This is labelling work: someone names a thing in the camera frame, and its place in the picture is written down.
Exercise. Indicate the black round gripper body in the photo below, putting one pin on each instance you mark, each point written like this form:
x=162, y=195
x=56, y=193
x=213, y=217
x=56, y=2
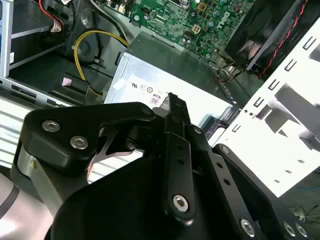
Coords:
x=112, y=212

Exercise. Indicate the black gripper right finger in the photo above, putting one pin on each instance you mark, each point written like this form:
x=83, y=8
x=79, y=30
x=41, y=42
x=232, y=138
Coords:
x=223, y=173

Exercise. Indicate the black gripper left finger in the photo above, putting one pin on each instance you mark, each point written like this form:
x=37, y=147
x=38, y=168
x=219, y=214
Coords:
x=62, y=120

